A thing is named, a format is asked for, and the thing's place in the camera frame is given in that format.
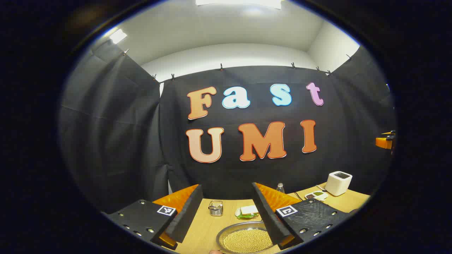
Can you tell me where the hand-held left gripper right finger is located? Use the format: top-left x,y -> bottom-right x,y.
251,182 -> 359,250

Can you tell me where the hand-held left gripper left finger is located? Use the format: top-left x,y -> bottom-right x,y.
101,183 -> 204,251

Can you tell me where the steel pot with black handles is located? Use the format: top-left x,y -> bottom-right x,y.
216,221 -> 276,254

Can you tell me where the white plate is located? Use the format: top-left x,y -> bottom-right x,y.
235,206 -> 260,220

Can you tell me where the heap of yellow soybeans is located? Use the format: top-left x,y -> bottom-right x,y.
223,229 -> 274,253

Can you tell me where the white divided dish of beans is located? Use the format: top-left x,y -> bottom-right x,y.
305,190 -> 329,201

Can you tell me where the black backdrop cloth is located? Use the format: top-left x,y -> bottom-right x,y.
58,39 -> 396,214

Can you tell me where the white toaster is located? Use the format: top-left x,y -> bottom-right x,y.
325,171 -> 353,196

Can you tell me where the small ceiling light panel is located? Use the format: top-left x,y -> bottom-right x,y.
109,29 -> 128,44

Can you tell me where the long ceiling light panel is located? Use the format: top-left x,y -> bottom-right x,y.
195,0 -> 283,10

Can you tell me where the wire mesh holder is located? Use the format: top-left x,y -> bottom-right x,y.
208,200 -> 224,216

